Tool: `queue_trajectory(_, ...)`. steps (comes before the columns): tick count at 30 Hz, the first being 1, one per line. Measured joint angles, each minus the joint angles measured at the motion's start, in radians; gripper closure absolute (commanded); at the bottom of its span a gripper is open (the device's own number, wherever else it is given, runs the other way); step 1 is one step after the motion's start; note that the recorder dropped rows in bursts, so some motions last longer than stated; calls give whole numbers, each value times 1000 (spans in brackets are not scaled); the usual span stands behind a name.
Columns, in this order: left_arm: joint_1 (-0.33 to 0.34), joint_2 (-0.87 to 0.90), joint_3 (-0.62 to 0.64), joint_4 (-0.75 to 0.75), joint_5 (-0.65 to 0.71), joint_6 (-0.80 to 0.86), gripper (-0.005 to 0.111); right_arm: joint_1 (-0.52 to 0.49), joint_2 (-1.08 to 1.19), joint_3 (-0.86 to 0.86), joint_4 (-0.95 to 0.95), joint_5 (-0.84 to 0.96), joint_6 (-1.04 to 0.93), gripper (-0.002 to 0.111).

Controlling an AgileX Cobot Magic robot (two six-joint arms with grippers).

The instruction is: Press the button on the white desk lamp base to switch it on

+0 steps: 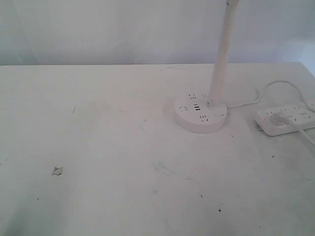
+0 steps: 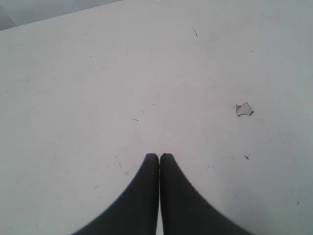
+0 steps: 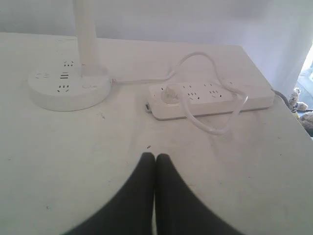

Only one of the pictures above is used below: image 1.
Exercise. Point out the white desk lamp with sockets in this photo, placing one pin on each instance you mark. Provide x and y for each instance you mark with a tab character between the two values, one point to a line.
206	113

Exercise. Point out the small torn tape scrap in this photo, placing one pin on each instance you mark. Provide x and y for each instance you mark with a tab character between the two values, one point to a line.
57	171

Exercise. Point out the white power strip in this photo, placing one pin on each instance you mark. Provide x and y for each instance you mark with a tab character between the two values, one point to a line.
297	112

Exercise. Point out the white plug with cable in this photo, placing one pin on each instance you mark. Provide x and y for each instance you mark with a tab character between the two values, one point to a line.
286	125

